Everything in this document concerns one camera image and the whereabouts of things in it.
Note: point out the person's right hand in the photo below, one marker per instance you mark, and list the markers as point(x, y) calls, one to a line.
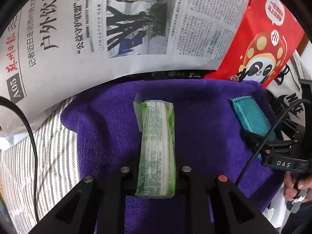
point(290, 187)

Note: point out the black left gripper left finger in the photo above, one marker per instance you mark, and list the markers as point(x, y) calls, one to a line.
point(92, 206)

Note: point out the white Nike bag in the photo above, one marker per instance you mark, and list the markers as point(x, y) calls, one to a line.
point(285, 89)

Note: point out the newspaper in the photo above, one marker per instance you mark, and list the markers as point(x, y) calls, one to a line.
point(54, 49)

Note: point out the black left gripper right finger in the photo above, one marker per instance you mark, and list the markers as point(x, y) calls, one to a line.
point(216, 205)

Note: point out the purple towel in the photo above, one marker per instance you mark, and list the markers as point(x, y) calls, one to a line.
point(207, 137)

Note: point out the red panda paper bag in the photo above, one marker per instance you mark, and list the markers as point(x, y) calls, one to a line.
point(266, 39)

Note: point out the green tissue pack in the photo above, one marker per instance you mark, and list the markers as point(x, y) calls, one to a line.
point(157, 168)

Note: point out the teal cloth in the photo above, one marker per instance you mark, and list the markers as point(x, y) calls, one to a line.
point(250, 115)

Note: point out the striped bed quilt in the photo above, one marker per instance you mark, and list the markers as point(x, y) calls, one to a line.
point(58, 171)

